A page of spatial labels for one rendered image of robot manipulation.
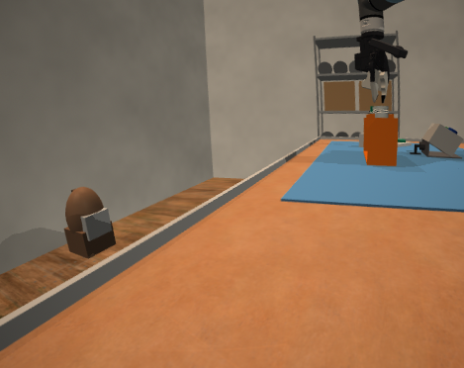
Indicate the blue bench mat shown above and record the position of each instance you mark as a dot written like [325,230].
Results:
[341,176]

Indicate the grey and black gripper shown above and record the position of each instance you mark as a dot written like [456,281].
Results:
[379,62]

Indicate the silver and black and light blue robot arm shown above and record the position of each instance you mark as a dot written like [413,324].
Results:
[374,10]

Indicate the grey table edge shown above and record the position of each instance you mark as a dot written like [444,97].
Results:
[33,314]

